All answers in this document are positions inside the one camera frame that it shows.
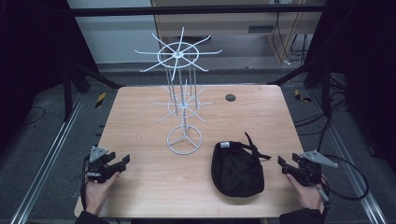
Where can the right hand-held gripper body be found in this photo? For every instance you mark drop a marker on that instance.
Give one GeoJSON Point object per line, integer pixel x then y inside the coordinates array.
{"type": "Point", "coordinates": [308, 171]}

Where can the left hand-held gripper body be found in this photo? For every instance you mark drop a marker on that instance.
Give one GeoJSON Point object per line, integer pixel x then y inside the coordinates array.
{"type": "Point", "coordinates": [97, 168]}

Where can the black cloth bag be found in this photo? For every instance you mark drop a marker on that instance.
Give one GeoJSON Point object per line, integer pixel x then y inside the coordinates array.
{"type": "Point", "coordinates": [236, 171]}

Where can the person's right hand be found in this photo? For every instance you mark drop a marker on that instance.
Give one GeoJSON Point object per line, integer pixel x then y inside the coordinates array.
{"type": "Point", "coordinates": [306, 194]}

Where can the person's left hand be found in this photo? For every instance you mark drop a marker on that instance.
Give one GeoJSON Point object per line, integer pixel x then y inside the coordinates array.
{"type": "Point", "coordinates": [96, 193]}

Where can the yellow black floor tape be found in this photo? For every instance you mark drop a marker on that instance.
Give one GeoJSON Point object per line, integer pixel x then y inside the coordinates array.
{"type": "Point", "coordinates": [100, 100]}
{"type": "Point", "coordinates": [301, 96]}

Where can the black metal stand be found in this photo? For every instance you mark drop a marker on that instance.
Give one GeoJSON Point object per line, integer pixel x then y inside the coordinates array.
{"type": "Point", "coordinates": [325, 93]}
{"type": "Point", "coordinates": [67, 93]}

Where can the dark curtain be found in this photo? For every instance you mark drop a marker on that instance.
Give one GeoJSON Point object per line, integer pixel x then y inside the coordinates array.
{"type": "Point", "coordinates": [364, 62]}
{"type": "Point", "coordinates": [34, 62]}

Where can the white cabinet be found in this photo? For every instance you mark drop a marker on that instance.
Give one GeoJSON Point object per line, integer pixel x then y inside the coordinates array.
{"type": "Point", "coordinates": [115, 34]}

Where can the light wooden cabinet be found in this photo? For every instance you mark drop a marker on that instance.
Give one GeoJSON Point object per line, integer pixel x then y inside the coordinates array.
{"type": "Point", "coordinates": [233, 21]}

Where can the metal floor rail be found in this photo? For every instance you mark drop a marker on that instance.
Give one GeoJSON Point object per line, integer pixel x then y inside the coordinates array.
{"type": "Point", "coordinates": [370, 205]}
{"type": "Point", "coordinates": [46, 158]}

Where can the black horizontal frame bar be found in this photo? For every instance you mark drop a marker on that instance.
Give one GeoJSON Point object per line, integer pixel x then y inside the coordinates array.
{"type": "Point", "coordinates": [186, 11]}

